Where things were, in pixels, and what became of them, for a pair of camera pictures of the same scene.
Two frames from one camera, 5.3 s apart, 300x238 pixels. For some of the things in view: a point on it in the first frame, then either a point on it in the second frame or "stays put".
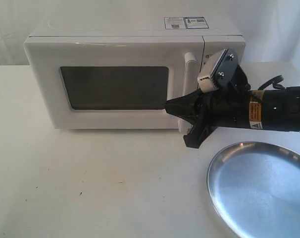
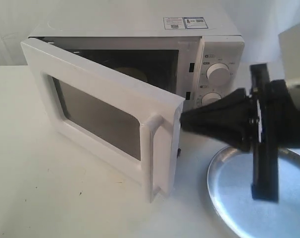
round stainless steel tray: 261,190 stays put
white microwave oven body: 118,73 stays put
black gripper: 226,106 → 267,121
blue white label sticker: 185,23 stays put
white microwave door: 108,82 → 135,126
